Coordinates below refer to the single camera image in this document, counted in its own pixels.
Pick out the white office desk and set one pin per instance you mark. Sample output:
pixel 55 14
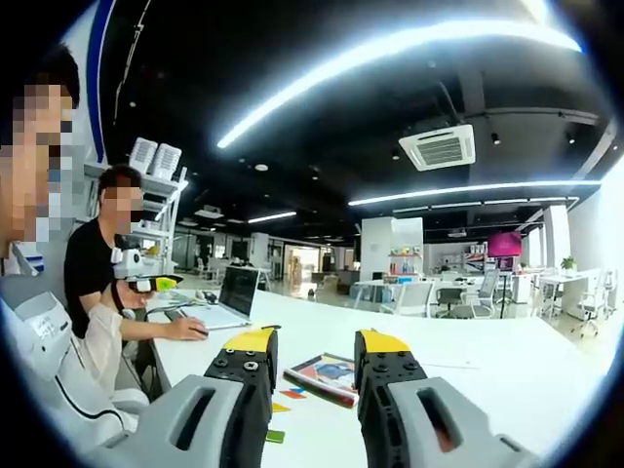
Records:
pixel 568 283

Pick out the pink display screen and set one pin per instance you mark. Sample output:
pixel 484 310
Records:
pixel 504 244

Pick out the white office chair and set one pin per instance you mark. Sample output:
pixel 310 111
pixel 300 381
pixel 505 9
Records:
pixel 592 302
pixel 485 292

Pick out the long ceiling light strip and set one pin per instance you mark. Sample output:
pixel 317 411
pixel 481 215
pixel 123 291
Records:
pixel 370 49

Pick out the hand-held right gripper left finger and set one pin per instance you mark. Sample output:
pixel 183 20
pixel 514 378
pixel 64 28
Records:
pixel 205 414

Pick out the white chest device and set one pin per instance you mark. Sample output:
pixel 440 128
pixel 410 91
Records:
pixel 39 331

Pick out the white slatted basket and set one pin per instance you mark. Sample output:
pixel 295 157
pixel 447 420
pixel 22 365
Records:
pixel 166 161
pixel 142 155

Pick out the yellow tangram piece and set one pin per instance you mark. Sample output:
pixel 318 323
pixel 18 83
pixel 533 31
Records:
pixel 279 408

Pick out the green tangram piece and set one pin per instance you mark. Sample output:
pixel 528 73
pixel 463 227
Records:
pixel 275 437

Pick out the silver laptop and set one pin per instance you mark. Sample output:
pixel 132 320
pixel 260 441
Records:
pixel 239 288

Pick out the ceiling air conditioner unit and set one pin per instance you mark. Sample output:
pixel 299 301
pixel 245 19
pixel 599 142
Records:
pixel 441 147

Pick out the white shelf rack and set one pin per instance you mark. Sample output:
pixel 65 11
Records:
pixel 166 187

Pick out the green potted plant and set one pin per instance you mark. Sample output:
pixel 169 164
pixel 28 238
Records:
pixel 568 263

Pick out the person's left hand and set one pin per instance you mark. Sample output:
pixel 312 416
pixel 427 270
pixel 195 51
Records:
pixel 135 296

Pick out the colourful pattern sheet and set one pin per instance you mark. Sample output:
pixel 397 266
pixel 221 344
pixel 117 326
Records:
pixel 324 378

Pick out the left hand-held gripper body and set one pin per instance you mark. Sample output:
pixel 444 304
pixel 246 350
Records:
pixel 129 261

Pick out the person's head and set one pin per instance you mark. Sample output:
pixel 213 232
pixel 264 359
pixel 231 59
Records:
pixel 66 68

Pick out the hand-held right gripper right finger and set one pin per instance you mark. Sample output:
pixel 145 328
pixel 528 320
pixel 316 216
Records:
pixel 404 414

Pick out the short ceiling light strip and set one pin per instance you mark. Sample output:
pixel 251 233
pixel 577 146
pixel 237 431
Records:
pixel 272 217

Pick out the red tangram piece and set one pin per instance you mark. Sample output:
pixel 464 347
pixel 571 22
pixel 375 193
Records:
pixel 291 395

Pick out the grey office chair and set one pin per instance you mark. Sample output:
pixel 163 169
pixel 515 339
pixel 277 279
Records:
pixel 448 296

